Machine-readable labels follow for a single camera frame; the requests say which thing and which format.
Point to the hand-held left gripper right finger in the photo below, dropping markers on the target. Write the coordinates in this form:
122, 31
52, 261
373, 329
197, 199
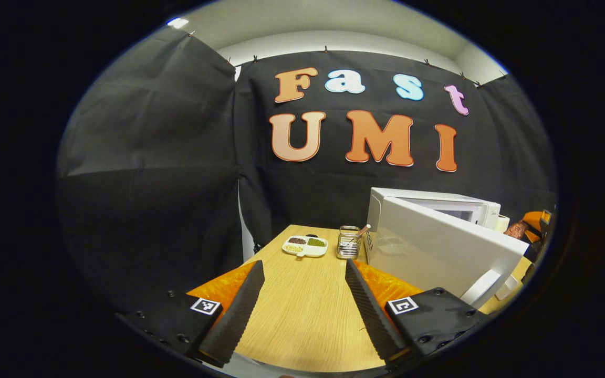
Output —
371, 315

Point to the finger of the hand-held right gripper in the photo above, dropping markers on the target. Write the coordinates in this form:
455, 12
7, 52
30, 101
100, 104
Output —
534, 220

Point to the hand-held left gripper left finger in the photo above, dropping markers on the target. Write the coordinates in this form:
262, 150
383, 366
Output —
237, 315

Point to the brown meat slab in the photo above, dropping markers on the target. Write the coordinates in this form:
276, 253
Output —
517, 230

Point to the white microwave oven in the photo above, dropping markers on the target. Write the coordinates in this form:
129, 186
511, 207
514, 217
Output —
428, 247

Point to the white toaster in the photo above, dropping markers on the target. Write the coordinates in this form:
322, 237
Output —
502, 224

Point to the white divided dish of beans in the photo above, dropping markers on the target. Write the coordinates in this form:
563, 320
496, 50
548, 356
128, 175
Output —
305, 247

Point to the black backdrop cloth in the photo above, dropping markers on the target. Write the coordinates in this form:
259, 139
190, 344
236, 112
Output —
150, 157

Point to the ceiling light panel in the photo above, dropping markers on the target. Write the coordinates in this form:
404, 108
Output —
178, 22

